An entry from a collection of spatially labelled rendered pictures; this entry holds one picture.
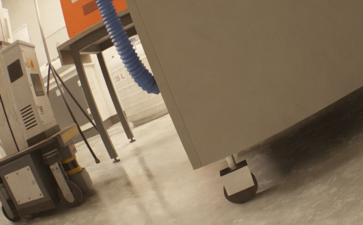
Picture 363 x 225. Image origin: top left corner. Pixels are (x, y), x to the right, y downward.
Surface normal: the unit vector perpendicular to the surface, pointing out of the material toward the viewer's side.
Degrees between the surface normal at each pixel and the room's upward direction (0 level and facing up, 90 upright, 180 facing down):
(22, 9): 90
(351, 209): 0
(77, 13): 90
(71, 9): 90
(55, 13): 90
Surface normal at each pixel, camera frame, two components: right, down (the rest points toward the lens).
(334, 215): -0.38, -0.92
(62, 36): 0.07, 0.32
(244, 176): -0.04, 0.09
